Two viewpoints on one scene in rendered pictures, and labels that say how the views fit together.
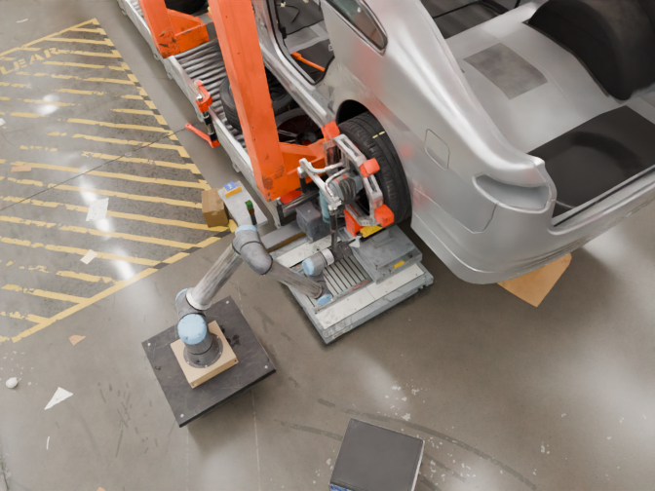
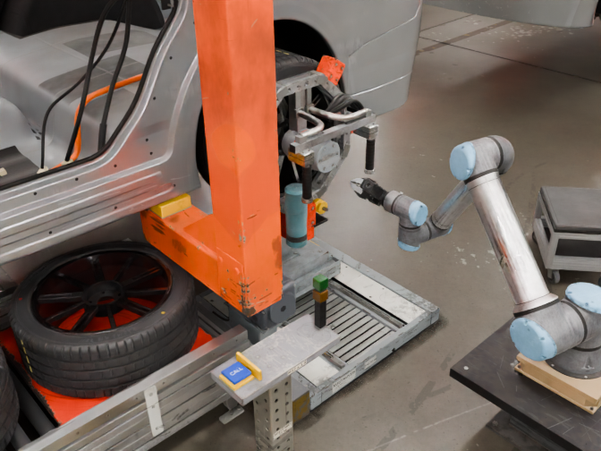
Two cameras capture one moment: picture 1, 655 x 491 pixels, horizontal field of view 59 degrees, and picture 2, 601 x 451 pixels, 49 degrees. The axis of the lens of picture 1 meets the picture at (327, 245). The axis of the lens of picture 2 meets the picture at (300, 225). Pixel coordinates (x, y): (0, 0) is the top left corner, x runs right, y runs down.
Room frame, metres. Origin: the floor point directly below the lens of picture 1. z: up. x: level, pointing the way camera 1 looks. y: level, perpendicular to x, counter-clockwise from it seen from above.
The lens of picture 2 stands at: (3.05, 2.12, 1.97)
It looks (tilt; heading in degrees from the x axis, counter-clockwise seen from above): 32 degrees down; 253
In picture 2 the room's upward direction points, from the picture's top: 1 degrees counter-clockwise
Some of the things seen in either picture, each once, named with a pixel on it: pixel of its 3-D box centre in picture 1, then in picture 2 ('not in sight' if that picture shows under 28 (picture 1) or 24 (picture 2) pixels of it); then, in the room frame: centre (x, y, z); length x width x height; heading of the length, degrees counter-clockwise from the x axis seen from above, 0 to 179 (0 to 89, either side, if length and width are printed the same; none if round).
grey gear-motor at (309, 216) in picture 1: (328, 216); (250, 297); (2.59, -0.04, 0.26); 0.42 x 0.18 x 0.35; 114
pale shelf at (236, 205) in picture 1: (242, 206); (277, 356); (2.64, 0.53, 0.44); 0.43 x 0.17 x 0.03; 24
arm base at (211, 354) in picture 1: (201, 346); (578, 344); (1.64, 0.78, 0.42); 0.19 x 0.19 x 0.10
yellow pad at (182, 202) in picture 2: not in sight; (167, 200); (2.87, -0.16, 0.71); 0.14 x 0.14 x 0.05; 24
